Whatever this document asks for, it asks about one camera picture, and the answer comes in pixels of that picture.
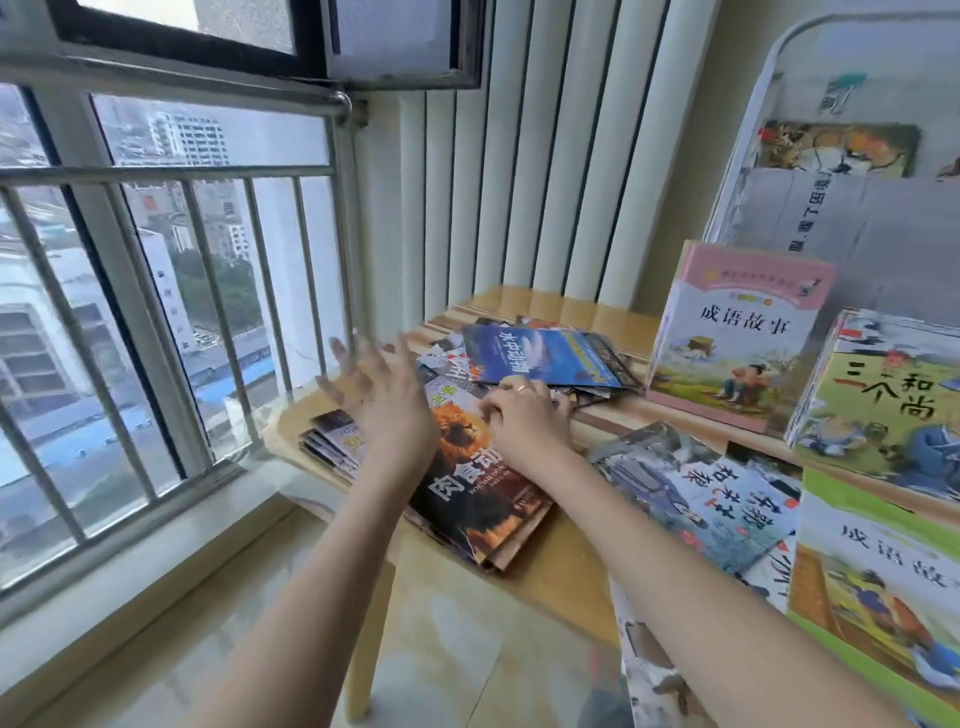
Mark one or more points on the person's left hand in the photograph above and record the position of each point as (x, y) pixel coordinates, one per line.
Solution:
(390, 420)

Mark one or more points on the person's right hand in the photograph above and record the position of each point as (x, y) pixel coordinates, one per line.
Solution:
(532, 431)

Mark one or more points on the person's left fingers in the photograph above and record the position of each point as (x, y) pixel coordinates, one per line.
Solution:
(375, 367)

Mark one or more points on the person's right fingers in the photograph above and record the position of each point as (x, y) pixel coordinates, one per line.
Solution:
(517, 401)

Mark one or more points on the lion cover book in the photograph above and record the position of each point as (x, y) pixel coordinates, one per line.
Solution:
(469, 502)

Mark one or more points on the person's right forearm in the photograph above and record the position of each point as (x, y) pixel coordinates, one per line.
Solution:
(675, 585)

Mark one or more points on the person's left forearm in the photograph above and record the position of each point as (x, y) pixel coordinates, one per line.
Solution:
(315, 600)

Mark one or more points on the blue cover book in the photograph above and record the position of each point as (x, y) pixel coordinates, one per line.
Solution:
(540, 356)

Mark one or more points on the pile of thin magazines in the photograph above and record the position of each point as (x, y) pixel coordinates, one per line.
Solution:
(330, 442)

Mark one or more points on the light wooden table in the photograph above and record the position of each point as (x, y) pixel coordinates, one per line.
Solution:
(559, 574)

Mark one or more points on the ink painting picture book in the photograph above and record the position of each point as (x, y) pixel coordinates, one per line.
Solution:
(682, 487)

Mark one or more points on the pink-topped storybook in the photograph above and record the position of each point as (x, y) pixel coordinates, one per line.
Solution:
(739, 337)

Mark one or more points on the white vertical blinds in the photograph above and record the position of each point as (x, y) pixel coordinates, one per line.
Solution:
(555, 150)

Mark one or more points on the metal window railing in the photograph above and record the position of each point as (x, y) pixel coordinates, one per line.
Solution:
(150, 174)

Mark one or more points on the grey illustrated book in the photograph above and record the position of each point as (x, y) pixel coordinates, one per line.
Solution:
(649, 675)

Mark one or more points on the open window sash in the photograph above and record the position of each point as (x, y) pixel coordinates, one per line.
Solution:
(405, 37)

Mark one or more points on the white window sill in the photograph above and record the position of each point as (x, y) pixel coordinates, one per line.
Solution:
(112, 600)

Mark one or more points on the monk picture storybook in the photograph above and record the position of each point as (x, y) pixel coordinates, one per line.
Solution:
(885, 420)

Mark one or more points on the white book display rack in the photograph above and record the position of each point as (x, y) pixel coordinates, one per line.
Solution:
(885, 247)

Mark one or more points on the green-bordered storybook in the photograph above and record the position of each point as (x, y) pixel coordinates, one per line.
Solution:
(877, 592)

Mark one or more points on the grey window frame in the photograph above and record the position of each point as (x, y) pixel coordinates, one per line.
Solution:
(67, 112)

